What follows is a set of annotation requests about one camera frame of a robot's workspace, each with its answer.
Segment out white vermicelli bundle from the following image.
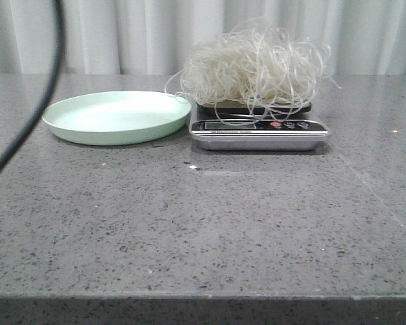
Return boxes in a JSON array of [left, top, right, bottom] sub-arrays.
[[168, 17, 331, 124]]

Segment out silver digital kitchen scale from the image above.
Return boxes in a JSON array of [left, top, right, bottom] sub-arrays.
[[189, 103, 332, 151]]

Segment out light green round plate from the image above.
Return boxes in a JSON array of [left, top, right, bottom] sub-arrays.
[[43, 91, 192, 146]]

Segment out white pleated curtain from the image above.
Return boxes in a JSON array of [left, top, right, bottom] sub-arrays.
[[0, 0, 406, 77]]

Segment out black cable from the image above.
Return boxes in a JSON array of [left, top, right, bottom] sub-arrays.
[[0, 0, 66, 189]]

